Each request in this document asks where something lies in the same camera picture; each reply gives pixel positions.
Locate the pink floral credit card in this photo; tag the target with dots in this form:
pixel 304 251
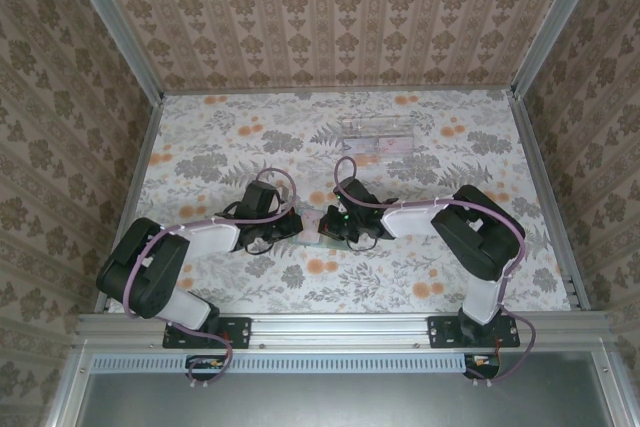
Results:
pixel 311 227

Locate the clear acrylic box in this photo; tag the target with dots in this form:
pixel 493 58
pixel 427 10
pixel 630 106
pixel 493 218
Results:
pixel 375 124

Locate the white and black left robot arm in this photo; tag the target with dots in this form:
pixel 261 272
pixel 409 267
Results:
pixel 210 239

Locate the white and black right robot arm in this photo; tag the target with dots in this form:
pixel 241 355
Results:
pixel 410 219

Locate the blue and pink card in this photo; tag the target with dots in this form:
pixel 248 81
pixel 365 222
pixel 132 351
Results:
pixel 362 144

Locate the pale pink card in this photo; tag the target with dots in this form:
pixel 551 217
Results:
pixel 395 144

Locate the black electronics board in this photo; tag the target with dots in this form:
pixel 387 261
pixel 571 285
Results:
pixel 202 371
pixel 480 372

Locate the grey metal sheet panel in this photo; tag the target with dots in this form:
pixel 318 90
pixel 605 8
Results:
pixel 340 397

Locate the aluminium front rail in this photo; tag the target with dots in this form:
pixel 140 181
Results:
pixel 340 329

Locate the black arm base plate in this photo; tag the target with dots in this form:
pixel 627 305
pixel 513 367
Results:
pixel 440 342
pixel 241 324

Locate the aluminium table back rail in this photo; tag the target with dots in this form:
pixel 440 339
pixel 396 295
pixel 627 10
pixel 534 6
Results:
pixel 325 91

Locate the aluminium table side rail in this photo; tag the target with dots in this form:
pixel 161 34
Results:
pixel 138 172
pixel 541 172

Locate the aluminium frame post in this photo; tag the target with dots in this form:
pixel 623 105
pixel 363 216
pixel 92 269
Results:
pixel 118 22
pixel 553 22

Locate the aluminium lower frame profile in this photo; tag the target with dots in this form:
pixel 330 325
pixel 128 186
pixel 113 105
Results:
pixel 70 387
pixel 607 387

